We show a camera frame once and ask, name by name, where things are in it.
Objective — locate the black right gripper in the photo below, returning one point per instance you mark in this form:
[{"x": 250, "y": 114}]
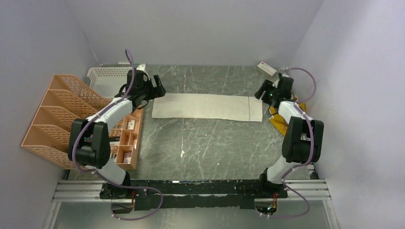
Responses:
[{"x": 267, "y": 87}]

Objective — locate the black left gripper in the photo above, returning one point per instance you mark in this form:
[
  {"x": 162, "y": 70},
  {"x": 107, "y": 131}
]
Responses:
[{"x": 157, "y": 92}]

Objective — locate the white terry towel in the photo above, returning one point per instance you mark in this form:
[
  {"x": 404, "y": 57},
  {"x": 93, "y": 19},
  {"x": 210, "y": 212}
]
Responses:
[{"x": 208, "y": 106}]

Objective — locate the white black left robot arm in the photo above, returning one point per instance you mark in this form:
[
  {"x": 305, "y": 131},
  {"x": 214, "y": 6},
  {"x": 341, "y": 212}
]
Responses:
[{"x": 89, "y": 143}]

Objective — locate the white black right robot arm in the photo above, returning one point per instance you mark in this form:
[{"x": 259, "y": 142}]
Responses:
[{"x": 303, "y": 138}]

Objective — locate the white green marker pen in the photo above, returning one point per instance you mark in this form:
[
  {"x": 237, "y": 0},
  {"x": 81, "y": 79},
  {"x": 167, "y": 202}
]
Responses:
[{"x": 126, "y": 64}]

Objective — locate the yellow grey patterned towel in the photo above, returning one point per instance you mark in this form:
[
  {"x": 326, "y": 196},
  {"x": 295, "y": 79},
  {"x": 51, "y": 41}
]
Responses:
[{"x": 281, "y": 117}]

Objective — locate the white perforated plastic basket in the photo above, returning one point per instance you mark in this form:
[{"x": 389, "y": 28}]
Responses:
[{"x": 107, "y": 81}]

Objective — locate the orange compartment organiser tray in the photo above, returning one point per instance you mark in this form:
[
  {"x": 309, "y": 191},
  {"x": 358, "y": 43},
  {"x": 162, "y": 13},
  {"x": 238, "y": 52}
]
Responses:
[{"x": 125, "y": 142}]

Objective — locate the orange mesh file rack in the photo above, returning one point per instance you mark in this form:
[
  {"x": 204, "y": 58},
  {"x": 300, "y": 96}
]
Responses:
[{"x": 66, "y": 99}]

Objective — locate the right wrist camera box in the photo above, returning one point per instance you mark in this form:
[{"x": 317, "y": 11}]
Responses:
[{"x": 267, "y": 70}]

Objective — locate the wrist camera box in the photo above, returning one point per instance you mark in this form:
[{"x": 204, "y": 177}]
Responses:
[
  {"x": 267, "y": 70},
  {"x": 142, "y": 67}
]

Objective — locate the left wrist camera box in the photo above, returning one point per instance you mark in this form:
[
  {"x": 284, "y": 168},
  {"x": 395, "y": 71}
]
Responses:
[{"x": 142, "y": 67}]

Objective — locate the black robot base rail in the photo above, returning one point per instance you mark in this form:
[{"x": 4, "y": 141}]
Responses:
[{"x": 149, "y": 194}]

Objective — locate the aluminium frame rail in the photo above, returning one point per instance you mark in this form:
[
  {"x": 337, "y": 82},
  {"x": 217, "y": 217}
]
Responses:
[{"x": 87, "y": 191}]

